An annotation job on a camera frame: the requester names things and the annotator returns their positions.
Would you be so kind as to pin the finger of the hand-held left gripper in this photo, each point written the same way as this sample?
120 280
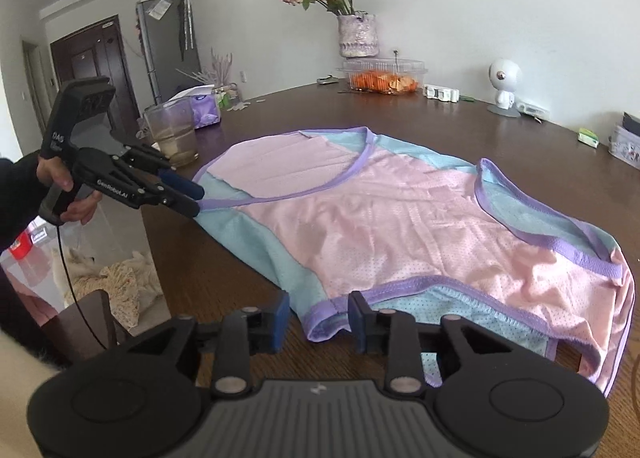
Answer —
180 205
187 189

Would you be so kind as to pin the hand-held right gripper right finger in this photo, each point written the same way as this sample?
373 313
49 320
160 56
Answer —
356 333

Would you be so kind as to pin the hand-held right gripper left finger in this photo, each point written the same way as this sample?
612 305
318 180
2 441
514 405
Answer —
281 323

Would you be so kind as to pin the pink and blue mesh garment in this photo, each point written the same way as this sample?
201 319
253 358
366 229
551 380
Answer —
400 218

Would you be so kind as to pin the person's left forearm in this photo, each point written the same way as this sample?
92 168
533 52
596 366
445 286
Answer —
17 198

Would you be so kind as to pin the person's left hand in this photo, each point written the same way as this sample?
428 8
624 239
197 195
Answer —
50 172

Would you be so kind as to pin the dark brown door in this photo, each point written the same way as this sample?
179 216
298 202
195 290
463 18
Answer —
95 57

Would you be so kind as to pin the clear plastic cup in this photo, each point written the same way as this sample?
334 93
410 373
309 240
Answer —
172 137

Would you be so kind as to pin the purple tissue pack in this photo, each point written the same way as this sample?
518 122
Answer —
205 112

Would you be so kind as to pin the white sheet of paper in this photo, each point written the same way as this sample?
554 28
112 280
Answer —
192 92

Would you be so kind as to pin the grey refrigerator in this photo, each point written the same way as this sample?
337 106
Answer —
165 47

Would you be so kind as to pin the white dried branches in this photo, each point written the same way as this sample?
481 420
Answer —
212 70

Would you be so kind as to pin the brown wooden chair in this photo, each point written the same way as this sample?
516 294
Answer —
90 323

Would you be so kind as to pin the small metal clip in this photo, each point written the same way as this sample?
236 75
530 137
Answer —
327 81

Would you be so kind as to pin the pile of tangerines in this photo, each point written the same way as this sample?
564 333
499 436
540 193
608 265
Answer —
385 82

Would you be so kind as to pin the mottled white flower vase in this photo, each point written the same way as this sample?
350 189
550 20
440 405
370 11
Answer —
357 35

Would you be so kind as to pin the clear plastic food container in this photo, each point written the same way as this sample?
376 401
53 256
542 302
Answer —
385 66

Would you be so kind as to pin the white fluffy cloth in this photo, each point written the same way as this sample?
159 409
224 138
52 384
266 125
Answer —
20 398

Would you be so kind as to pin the white plastic device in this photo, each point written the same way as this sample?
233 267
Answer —
442 93

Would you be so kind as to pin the white round-headed robot toy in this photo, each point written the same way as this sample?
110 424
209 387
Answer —
505 75

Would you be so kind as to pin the green and white packet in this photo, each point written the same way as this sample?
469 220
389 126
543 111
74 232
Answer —
588 136

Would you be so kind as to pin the printed tin box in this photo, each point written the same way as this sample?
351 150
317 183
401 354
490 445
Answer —
626 147

